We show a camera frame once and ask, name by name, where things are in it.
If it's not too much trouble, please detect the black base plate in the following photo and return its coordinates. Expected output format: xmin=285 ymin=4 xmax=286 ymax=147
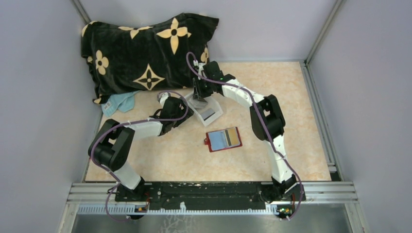
xmin=115 ymin=182 xmax=306 ymax=211

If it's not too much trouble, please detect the aluminium front rail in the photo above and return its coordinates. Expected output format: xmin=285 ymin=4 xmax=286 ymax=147
xmin=67 ymin=182 xmax=358 ymax=215

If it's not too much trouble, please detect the grey single card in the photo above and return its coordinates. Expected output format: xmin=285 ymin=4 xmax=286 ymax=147
xmin=201 ymin=108 xmax=215 ymax=121

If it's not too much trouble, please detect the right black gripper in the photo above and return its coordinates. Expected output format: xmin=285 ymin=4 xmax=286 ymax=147
xmin=192 ymin=76 xmax=213 ymax=100

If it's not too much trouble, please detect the purple cable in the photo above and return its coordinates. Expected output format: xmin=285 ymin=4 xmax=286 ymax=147
xmin=89 ymin=90 xmax=190 ymax=223
xmin=186 ymin=52 xmax=305 ymax=220

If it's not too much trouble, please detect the white plastic card box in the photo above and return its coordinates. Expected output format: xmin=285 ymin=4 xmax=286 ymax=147
xmin=185 ymin=94 xmax=223 ymax=127

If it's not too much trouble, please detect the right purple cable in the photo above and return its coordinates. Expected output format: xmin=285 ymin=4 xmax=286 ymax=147
xmin=186 ymin=52 xmax=305 ymax=220

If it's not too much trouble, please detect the gold black credit card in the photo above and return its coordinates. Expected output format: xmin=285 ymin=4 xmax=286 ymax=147
xmin=224 ymin=127 xmax=241 ymax=148

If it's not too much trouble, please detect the black floral pillow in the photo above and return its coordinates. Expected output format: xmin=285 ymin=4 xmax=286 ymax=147
xmin=81 ymin=13 xmax=219 ymax=104

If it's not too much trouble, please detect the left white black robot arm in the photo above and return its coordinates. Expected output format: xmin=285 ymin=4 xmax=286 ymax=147
xmin=88 ymin=96 xmax=194 ymax=201

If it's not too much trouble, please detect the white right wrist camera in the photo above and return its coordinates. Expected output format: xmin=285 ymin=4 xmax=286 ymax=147
xmin=193 ymin=60 xmax=206 ymax=79

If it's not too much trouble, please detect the grey card stack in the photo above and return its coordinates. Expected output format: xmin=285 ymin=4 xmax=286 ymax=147
xmin=192 ymin=98 xmax=208 ymax=109

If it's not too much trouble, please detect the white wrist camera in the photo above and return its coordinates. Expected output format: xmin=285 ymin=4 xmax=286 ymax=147
xmin=157 ymin=92 xmax=171 ymax=107
xmin=193 ymin=60 xmax=206 ymax=79

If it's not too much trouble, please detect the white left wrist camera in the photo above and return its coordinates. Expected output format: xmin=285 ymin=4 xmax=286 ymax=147
xmin=157 ymin=92 xmax=171 ymax=107

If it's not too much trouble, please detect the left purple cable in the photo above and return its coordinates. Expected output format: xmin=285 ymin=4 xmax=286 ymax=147
xmin=89 ymin=90 xmax=190 ymax=223

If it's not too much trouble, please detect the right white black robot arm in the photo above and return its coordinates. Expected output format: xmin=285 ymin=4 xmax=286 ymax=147
xmin=188 ymin=60 xmax=298 ymax=200

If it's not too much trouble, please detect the light blue cloth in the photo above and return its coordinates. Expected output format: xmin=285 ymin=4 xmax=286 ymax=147
xmin=101 ymin=91 xmax=139 ymax=117

